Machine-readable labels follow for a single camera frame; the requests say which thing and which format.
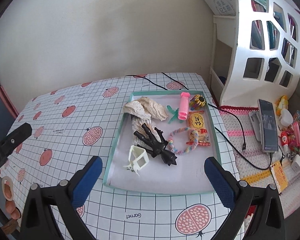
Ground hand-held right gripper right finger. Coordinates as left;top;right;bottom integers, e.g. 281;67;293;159
204;156;287;240

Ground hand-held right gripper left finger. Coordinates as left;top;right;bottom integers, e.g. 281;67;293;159
19;155;103;240

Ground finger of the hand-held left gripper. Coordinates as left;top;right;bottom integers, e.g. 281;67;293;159
0;123;32;155

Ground teal shallow cardboard box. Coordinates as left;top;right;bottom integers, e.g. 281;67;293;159
103;90;240;195

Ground pastel braided hair tie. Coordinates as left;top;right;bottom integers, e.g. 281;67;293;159
168;127;199;155

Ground yellow rice cracker packet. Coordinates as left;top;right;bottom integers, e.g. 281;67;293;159
187;111;212;147

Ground black plastic claw clip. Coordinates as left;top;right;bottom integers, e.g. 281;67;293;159
134;124;178;167

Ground bag of cotton swabs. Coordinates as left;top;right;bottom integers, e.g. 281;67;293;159
131;116;157;146

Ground green plastic dragonfly toy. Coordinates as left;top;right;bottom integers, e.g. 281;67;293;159
166;105;182;124

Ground pink hair roller clip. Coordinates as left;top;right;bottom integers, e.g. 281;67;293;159
178;92;191;121

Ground colourful bead hair tie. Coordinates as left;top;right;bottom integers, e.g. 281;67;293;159
189;94;206;110

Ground cream lace scrunchie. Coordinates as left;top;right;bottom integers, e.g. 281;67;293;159
124;97;169;122

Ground person's left hand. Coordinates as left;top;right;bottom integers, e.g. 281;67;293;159
2;179;22;220

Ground clear tape roll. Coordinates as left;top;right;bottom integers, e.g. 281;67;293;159
1;176;15;201

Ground pink and white crochet mat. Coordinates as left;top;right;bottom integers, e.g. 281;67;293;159
219;106;300;220

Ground pomegranate print grid tablecloth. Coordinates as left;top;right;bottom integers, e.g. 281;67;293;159
0;72;240;240

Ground yellow paper tag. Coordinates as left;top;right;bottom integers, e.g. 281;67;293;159
271;161;289;194

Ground brown round wooden object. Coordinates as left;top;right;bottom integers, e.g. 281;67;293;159
1;220;17;236

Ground black smartphone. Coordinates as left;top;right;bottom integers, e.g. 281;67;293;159
258;99;279;153

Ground red and white glue stick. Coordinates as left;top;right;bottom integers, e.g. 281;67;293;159
281;130;291;153

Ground white charger plug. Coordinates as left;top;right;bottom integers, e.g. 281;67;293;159
291;155;300;172

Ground pink pens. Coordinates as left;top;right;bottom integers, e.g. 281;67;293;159
292;122;300;148

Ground white round container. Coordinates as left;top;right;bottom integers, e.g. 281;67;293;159
280;109;294;127

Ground yellow plush toy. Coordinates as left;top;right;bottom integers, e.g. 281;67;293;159
276;95;289;113

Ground white cut-out shelf organizer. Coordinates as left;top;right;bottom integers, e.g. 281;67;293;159
196;0;300;105

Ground black charging cable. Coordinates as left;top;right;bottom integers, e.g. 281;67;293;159
207;102;281;169

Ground thin black cable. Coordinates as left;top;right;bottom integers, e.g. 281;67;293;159
125;72;188;90

